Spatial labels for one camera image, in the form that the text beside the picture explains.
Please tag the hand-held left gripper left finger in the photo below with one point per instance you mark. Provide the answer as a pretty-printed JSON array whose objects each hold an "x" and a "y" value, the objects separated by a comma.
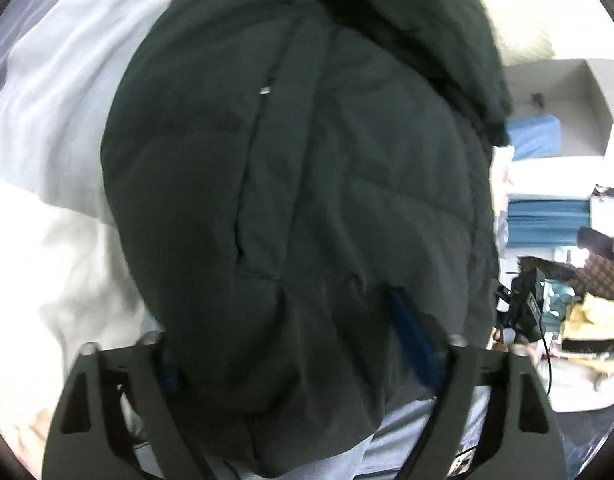
[{"x": 169, "y": 377}]

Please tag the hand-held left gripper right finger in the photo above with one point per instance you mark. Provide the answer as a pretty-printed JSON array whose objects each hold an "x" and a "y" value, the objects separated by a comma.
[{"x": 414, "y": 335}]

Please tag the black puffer jacket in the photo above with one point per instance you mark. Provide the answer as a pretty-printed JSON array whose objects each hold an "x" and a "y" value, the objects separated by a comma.
[{"x": 312, "y": 185}]

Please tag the cream cloth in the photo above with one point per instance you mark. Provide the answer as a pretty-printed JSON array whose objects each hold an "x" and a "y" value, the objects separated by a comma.
[{"x": 597, "y": 320}]

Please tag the blue curtain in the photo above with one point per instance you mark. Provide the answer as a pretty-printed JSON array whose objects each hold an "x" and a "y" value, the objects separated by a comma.
[{"x": 547, "y": 220}]

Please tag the person's legs in jeans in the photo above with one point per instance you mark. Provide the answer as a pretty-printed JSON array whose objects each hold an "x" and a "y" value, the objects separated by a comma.
[{"x": 402, "y": 435}]

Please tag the blue folded cloth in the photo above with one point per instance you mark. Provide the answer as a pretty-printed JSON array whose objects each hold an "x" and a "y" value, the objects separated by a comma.
[{"x": 534, "y": 135}]

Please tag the grey and white wardrobe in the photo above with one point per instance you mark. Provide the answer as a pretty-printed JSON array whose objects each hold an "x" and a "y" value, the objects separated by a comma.
[{"x": 601, "y": 92}]

